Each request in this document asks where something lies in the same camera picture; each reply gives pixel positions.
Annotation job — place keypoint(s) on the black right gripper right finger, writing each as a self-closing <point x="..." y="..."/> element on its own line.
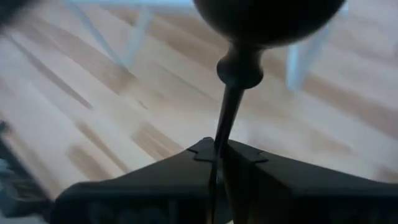
<point x="295" y="199"/>

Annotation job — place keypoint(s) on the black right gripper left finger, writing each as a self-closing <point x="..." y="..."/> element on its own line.
<point x="149" y="193"/>

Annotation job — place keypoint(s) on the white perforated metal shelf rack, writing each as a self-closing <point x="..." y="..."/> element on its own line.
<point x="295" y="68"/>

